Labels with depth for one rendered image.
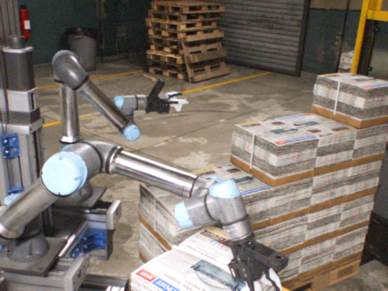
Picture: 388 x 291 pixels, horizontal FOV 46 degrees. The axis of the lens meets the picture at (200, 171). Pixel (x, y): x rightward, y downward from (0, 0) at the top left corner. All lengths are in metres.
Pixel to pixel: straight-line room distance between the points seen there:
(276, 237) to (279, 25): 7.49
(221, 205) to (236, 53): 9.14
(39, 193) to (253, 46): 8.81
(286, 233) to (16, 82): 1.56
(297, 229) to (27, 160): 1.48
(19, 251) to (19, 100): 0.56
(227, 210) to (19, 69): 0.99
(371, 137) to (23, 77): 1.88
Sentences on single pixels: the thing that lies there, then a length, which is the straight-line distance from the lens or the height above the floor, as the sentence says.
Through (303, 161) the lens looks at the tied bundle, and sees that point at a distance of 2.41.
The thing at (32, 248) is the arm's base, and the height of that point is 0.86.
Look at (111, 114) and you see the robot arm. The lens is 2.09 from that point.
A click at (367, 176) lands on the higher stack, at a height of 0.74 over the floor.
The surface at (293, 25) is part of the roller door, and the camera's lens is 9.50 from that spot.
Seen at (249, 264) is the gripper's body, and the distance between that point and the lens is 1.22.
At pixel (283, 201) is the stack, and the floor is 0.73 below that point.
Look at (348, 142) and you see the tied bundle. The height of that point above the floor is 1.00.
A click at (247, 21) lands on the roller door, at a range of 10.08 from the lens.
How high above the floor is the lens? 1.81
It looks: 23 degrees down
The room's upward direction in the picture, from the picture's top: 3 degrees clockwise
